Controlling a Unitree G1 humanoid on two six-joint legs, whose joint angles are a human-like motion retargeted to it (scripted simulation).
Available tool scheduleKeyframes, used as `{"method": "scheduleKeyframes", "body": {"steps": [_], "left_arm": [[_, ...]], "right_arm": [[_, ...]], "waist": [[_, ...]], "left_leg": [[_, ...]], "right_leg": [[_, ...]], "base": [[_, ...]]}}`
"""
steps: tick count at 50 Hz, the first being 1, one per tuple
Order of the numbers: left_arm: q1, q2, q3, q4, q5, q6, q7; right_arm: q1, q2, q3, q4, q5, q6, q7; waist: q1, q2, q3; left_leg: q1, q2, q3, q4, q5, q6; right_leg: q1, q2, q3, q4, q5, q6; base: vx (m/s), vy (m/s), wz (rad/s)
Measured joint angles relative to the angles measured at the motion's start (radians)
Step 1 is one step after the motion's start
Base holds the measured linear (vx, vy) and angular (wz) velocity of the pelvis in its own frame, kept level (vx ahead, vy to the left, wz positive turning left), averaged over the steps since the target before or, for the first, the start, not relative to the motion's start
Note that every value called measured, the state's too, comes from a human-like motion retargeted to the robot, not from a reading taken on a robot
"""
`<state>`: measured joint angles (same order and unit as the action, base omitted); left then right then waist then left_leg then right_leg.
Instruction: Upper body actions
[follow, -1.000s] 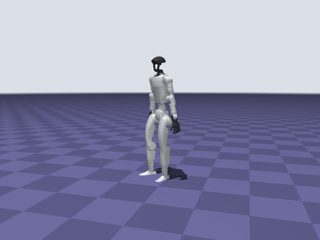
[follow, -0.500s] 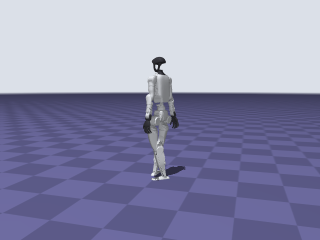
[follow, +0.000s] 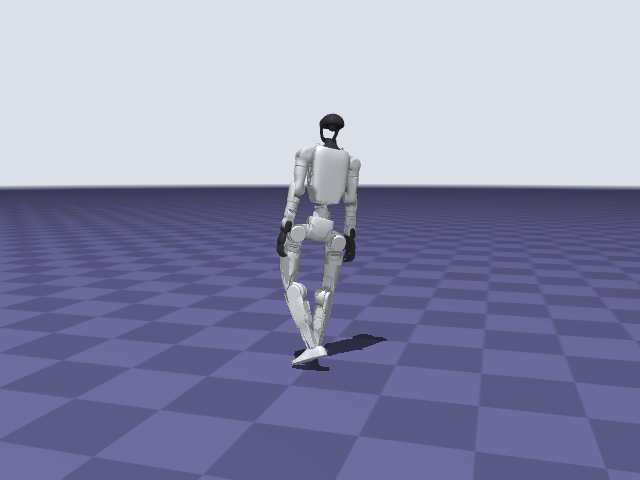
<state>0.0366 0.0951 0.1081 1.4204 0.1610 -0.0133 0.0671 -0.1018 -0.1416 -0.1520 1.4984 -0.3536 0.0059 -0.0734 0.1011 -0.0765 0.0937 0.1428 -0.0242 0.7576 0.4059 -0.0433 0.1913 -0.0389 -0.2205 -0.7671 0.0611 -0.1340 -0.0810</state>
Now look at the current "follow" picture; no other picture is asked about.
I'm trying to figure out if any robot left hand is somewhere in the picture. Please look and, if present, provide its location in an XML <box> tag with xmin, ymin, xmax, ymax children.
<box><xmin>276</xmin><ymin>221</ymin><xmax>292</xmax><ymax>257</ymax></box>

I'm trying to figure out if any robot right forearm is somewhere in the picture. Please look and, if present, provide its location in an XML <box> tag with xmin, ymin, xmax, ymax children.
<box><xmin>344</xmin><ymin>200</ymin><xmax>358</xmax><ymax>236</ymax></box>

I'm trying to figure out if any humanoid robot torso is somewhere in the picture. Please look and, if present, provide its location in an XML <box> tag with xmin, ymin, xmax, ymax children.
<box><xmin>305</xmin><ymin>143</ymin><xmax>350</xmax><ymax>243</ymax></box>

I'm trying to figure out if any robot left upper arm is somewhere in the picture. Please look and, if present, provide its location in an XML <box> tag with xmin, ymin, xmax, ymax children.
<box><xmin>294</xmin><ymin>147</ymin><xmax>316</xmax><ymax>196</ymax></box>

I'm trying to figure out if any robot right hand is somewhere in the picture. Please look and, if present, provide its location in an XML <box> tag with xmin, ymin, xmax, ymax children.
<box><xmin>342</xmin><ymin>228</ymin><xmax>355</xmax><ymax>262</ymax></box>

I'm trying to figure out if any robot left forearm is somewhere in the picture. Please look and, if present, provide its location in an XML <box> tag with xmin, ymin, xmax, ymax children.
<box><xmin>281</xmin><ymin>182</ymin><xmax>300</xmax><ymax>228</ymax></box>

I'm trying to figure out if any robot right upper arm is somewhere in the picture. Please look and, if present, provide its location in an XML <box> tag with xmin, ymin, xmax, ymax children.
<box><xmin>343</xmin><ymin>155</ymin><xmax>361</xmax><ymax>204</ymax></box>

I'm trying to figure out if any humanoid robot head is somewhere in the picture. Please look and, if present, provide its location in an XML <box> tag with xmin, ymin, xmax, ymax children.
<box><xmin>319</xmin><ymin>114</ymin><xmax>344</xmax><ymax>150</ymax></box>

